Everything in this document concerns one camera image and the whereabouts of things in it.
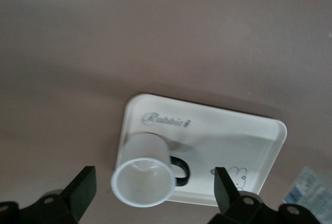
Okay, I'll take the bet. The white smiley mug black handle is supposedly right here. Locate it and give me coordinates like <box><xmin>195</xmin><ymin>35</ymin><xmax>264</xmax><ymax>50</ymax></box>
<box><xmin>110</xmin><ymin>132</ymin><xmax>191</xmax><ymax>207</ymax></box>

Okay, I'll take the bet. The brown table cover sheet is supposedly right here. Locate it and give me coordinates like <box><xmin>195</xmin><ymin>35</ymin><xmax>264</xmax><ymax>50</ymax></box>
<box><xmin>0</xmin><ymin>0</ymin><xmax>332</xmax><ymax>224</ymax></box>

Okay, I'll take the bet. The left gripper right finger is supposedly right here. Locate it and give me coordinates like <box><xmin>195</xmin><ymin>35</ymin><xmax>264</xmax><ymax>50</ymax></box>
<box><xmin>207</xmin><ymin>166</ymin><xmax>321</xmax><ymax>224</ymax></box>

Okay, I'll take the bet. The blue milk carton green cap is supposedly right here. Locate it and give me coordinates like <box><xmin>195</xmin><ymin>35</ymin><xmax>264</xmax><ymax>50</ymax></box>
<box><xmin>284</xmin><ymin>166</ymin><xmax>332</xmax><ymax>222</ymax></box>

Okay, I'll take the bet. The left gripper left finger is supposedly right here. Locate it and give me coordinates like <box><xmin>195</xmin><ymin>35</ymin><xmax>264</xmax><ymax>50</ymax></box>
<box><xmin>0</xmin><ymin>166</ymin><xmax>97</xmax><ymax>224</ymax></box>

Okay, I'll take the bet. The cream tray with rabbit print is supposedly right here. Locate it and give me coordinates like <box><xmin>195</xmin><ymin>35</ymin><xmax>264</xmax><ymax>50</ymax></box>
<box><xmin>116</xmin><ymin>93</ymin><xmax>288</xmax><ymax>207</ymax></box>

